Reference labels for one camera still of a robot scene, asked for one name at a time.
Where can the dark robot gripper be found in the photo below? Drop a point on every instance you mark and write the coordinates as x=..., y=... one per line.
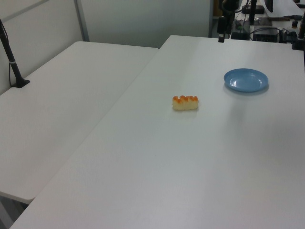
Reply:
x=230, y=6

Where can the orange-topped bread piece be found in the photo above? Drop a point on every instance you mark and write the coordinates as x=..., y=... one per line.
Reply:
x=185, y=104

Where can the blue round plate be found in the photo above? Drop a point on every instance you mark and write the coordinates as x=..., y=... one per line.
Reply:
x=246, y=80

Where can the black device with green light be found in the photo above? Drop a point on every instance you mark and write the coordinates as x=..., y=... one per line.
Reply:
x=240, y=29

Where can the black vertical pole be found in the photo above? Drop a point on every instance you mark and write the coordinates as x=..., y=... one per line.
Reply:
x=252, y=12

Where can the black box device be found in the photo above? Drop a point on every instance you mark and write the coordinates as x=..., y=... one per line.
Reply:
x=265, y=35

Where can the black clamp stand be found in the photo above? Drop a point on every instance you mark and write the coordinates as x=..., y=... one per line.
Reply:
x=299, y=35

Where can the grey partition frame post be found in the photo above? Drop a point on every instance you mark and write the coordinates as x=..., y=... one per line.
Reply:
x=81, y=20

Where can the black camera stand pole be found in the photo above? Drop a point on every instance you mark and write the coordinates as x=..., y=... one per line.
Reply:
x=11, y=62

